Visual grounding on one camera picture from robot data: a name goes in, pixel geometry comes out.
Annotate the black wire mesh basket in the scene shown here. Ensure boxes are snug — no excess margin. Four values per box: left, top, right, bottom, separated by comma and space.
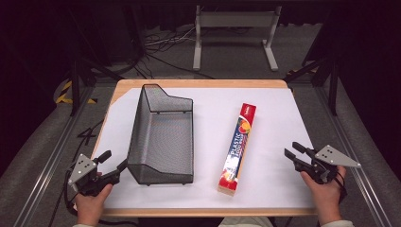
127, 83, 195, 186

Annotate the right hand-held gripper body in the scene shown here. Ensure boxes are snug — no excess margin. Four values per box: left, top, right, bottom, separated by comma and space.
294, 144, 362, 185

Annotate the person's light clothing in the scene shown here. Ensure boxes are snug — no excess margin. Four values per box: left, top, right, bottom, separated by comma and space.
218, 216, 274, 227

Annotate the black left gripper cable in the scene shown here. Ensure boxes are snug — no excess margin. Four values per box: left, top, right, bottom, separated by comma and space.
63, 169, 80, 219

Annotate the white paper sheet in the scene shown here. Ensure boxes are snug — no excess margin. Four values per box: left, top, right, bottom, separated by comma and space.
93, 87, 316, 210

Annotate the person's right hand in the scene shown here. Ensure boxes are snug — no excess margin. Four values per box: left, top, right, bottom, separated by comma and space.
300, 166, 348, 226

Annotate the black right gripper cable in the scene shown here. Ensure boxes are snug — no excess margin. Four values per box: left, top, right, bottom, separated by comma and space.
334, 171, 349, 203

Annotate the white floor cable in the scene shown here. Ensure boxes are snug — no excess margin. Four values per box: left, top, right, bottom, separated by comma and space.
146, 27, 197, 47

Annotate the black floor cable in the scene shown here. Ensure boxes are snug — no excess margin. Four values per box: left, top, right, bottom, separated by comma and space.
143, 52, 216, 80

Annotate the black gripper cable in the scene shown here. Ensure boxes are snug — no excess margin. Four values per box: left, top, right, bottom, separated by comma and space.
63, 169, 80, 219
334, 171, 349, 203

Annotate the long red plastic wrap box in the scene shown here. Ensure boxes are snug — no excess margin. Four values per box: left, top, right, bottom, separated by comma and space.
218, 102, 257, 197

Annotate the yellow black hazard tape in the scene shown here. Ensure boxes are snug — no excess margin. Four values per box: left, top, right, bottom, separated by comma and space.
56, 79, 97, 105

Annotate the black stand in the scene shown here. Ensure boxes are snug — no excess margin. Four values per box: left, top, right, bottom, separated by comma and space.
283, 58, 340, 116
67, 6, 125, 116

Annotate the aluminium rail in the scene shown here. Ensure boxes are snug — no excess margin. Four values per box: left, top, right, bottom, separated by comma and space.
315, 85, 393, 227
12, 85, 96, 227

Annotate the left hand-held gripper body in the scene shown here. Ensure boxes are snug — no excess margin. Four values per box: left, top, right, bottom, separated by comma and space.
67, 153, 122, 197

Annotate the grey metal stand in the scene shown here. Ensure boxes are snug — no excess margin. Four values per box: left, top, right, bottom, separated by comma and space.
192, 5, 283, 72

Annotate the person's left hand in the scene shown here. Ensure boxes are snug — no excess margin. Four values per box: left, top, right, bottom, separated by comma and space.
74, 183, 113, 226

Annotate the person's right sleeve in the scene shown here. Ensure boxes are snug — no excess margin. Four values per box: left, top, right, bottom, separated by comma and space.
321, 219, 356, 227

